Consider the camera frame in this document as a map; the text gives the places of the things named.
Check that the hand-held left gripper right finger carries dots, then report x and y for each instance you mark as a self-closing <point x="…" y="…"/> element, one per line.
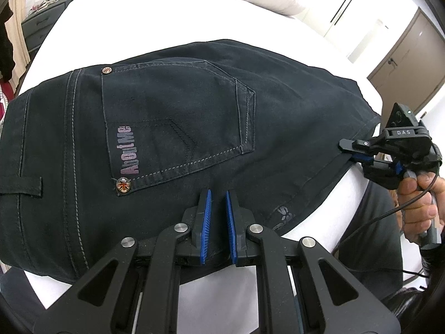
<point x="231" y="228"/>

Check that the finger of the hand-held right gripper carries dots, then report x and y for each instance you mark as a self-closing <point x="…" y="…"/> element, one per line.
<point x="363" y="159"/>
<point x="361" y="143"/>

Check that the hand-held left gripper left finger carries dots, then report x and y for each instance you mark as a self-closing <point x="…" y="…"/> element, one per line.
<point x="205" y="222"/>

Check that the black pants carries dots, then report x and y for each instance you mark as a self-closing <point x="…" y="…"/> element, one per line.
<point x="167" y="139"/>

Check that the person's right hand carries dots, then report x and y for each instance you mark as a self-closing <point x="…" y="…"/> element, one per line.
<point x="415" y="203"/>

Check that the brown door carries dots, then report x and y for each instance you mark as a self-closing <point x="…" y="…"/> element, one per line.
<point x="413" y="59"/>

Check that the person's right leg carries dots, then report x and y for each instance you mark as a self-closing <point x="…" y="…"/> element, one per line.
<point x="377" y="236"/>

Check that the person's leg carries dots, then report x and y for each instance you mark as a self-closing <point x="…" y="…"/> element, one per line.
<point x="377" y="236"/>
<point x="19" y="285"/>

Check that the white wardrobe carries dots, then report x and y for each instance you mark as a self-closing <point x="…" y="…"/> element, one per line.
<point x="333" y="3"/>

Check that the black shoe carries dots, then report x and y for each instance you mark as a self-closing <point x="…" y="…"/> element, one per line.
<point x="405" y="301"/>

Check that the person's left leg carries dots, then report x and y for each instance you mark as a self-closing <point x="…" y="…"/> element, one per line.
<point x="19" y="285"/>

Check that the white bed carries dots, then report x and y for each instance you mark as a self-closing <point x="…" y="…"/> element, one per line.
<point x="167" y="24"/>

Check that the red patterned cloth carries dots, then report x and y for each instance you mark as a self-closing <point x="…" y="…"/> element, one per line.
<point x="4" y="97"/>

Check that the grey drawer cabinet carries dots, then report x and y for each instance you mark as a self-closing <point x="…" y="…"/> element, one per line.
<point x="41" y="28"/>

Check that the beige curtain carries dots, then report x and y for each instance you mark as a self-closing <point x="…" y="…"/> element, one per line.
<point x="15" y="41"/>

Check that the dark hanging garment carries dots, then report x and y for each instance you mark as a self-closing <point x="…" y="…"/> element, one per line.
<point x="5" y="38"/>

